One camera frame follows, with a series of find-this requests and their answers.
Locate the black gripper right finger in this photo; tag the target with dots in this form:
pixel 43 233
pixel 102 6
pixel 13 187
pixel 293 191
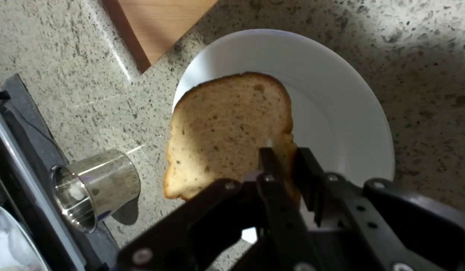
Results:
pixel 383 226

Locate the white round plate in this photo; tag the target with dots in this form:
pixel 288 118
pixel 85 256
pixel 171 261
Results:
pixel 332 99

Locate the slice of brown bread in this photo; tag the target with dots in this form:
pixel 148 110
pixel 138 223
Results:
pixel 227 125

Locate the black dish rack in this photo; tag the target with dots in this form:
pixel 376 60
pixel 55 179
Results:
pixel 34 196

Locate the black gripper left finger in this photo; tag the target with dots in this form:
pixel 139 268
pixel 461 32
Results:
pixel 278 215

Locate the clear glass jar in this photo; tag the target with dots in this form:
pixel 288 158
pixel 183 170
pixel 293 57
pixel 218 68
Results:
pixel 105 181

